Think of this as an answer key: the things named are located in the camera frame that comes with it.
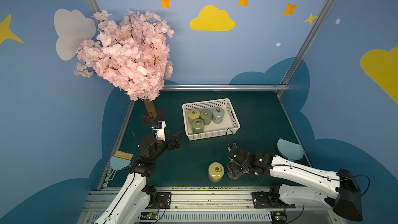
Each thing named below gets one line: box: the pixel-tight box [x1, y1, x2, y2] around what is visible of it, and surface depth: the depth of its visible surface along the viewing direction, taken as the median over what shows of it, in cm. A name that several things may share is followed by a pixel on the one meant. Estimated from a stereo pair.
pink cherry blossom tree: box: [74, 9, 175, 102], surface depth 66 cm
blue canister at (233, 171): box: [226, 161, 244, 180], surface depth 70 cm
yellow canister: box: [208, 161, 225, 183], surface depth 78 cm
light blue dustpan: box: [277, 137, 304, 162], surface depth 94 cm
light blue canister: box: [211, 107, 225, 124], surface depth 103 cm
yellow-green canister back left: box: [188, 109, 201, 125], surface depth 100 cm
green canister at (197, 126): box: [191, 118, 205, 134], surface depth 96 cm
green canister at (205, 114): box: [200, 108, 213, 126], surface depth 100 cm
